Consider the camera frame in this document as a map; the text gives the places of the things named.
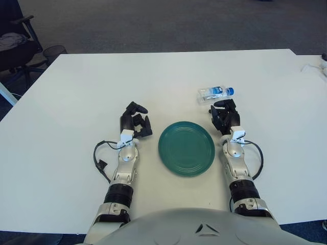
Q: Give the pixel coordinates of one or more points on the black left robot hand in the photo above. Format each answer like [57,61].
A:
[126,120]

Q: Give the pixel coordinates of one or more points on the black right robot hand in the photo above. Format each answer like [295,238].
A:
[224,116]

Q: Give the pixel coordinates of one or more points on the clear bottle with blue cap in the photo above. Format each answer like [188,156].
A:
[214,92]

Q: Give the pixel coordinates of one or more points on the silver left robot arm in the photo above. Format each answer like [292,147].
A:
[127,153]

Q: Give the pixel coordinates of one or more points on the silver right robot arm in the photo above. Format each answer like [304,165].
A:
[235,153]

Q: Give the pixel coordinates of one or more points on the green round plate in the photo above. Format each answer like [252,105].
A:
[187,150]

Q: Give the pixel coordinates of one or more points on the black mesh wastebasket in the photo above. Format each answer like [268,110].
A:
[55,52]

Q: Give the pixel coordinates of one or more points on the white table leg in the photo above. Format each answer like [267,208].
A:
[7,94]

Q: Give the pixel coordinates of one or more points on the silver robot torso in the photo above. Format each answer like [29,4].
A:
[178,229]

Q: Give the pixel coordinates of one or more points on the black office chair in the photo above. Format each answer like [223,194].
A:
[15,54]

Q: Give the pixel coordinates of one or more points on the grey cloth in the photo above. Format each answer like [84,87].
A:
[11,40]

